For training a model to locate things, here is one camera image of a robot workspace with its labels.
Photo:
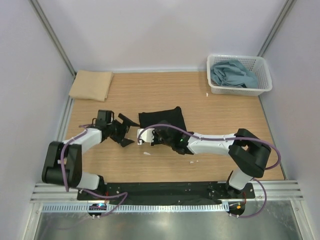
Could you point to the white slotted cable duct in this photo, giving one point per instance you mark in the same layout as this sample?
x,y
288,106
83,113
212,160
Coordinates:
x,y
99,208

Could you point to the folded beige t shirt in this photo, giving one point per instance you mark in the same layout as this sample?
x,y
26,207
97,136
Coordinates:
x,y
91,85

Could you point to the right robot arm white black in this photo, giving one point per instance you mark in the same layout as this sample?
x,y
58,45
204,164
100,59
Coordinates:
x,y
251,157

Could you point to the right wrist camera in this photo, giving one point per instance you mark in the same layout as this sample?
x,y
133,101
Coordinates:
x,y
145,136

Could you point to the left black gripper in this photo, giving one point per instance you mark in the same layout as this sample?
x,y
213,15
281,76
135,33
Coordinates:
x,y
124,130

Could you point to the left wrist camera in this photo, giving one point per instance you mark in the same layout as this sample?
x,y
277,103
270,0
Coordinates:
x,y
104,118

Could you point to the aluminium frame rail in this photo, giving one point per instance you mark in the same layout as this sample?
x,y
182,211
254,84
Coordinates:
x,y
276,190

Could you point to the blue t shirt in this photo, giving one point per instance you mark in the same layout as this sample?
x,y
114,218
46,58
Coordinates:
x,y
232,73

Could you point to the black t shirt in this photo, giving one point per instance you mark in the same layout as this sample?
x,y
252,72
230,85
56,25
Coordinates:
x,y
172,116

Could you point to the white plastic basket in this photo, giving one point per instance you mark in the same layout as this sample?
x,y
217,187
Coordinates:
x,y
257,65

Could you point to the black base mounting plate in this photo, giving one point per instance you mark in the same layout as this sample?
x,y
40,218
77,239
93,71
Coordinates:
x,y
176,193

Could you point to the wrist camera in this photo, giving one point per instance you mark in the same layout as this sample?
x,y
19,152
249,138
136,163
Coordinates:
x,y
145,136
104,118

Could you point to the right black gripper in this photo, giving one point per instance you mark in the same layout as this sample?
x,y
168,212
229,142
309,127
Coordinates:
x,y
155,142

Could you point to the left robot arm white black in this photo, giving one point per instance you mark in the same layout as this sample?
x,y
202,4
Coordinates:
x,y
63,163

